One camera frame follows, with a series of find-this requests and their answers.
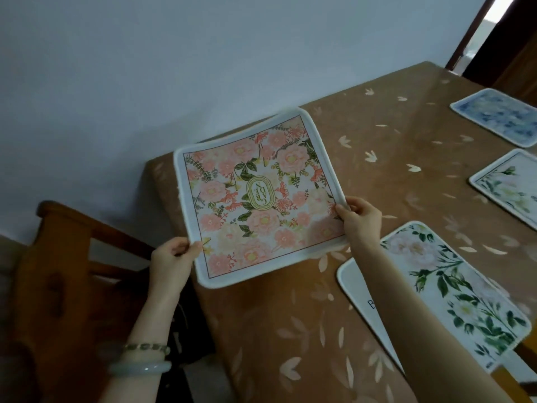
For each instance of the person's left forearm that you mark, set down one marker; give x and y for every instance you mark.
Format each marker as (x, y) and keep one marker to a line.
(138, 356)

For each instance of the cream borderless floral placemat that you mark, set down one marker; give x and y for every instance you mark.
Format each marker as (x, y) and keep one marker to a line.
(461, 297)

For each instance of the person's right hand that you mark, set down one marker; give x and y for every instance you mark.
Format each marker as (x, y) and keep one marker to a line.
(363, 224)

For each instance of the pink floral placemat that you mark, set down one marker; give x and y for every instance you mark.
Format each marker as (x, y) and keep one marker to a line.
(260, 197)

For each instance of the dark red door frame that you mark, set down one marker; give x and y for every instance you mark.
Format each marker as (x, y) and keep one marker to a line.
(470, 33)

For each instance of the person's left hand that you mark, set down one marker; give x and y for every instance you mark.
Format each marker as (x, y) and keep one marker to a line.
(170, 268)

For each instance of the dark brown door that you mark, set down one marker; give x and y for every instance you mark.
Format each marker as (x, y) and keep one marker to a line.
(503, 41)

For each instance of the cream line-bordered floral placemat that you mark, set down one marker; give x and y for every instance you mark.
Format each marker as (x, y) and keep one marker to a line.
(507, 188)

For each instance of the person's right forearm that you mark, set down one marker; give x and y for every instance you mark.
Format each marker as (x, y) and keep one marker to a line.
(419, 331)

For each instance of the wooden table with floral cover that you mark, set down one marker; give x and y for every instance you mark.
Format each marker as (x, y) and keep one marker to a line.
(293, 331)

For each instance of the pale green jade bangle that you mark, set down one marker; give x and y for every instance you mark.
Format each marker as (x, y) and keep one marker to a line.
(140, 367)

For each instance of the blue floral placemat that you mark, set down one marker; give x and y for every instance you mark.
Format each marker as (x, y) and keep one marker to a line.
(499, 115)

